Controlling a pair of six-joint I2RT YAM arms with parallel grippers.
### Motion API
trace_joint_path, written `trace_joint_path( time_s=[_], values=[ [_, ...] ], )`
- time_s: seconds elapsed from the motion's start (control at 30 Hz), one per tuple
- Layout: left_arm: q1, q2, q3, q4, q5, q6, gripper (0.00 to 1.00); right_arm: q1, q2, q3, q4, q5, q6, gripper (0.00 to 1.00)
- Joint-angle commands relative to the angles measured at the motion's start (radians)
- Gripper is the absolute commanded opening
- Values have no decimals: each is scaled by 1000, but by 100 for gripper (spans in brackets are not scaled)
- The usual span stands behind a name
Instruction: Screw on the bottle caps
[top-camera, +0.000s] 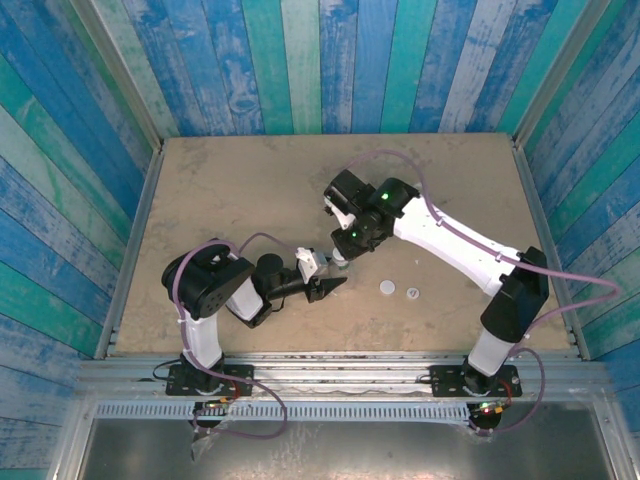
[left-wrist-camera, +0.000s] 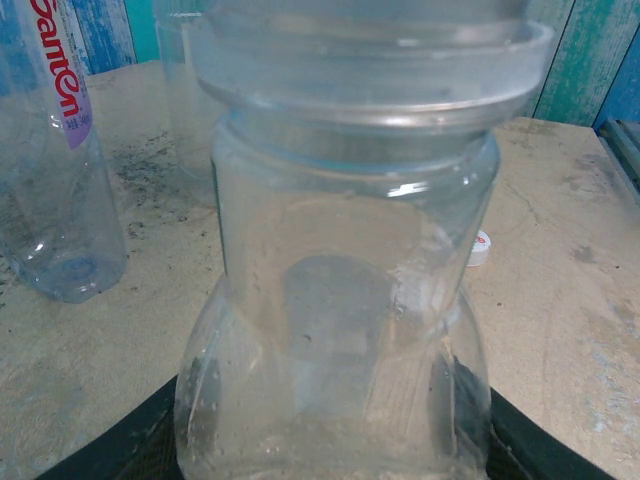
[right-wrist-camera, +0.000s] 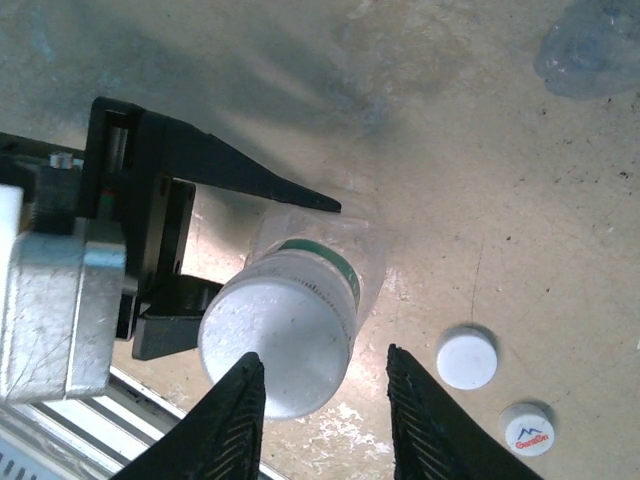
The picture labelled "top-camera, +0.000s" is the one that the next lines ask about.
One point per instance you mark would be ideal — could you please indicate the plain white bottle cap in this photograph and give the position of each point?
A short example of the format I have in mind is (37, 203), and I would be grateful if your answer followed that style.
(386, 286)
(339, 258)

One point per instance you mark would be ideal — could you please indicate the white printed bottle cap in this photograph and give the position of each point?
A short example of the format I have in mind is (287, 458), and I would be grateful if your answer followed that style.
(412, 293)

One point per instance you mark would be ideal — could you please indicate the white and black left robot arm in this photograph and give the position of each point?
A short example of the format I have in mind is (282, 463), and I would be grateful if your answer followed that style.
(200, 335)

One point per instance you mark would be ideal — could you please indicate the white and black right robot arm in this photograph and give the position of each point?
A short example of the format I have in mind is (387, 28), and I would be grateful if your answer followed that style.
(450, 245)

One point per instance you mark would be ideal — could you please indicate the steel sheet tray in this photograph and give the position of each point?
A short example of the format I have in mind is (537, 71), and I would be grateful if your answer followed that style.
(350, 455)

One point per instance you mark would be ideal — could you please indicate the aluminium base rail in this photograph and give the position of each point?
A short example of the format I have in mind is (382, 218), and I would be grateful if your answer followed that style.
(340, 375)

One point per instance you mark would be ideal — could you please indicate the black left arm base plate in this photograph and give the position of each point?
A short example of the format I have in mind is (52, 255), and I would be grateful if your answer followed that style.
(240, 375)

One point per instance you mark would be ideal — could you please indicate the aluminium table side rail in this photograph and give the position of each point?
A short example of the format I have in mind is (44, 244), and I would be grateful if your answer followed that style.
(541, 225)
(129, 260)

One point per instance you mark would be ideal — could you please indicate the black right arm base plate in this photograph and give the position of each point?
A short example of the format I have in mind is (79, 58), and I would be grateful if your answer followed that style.
(445, 382)

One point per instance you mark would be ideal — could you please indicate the aluminium corner post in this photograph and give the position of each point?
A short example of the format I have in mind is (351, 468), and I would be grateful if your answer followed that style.
(560, 75)
(120, 75)

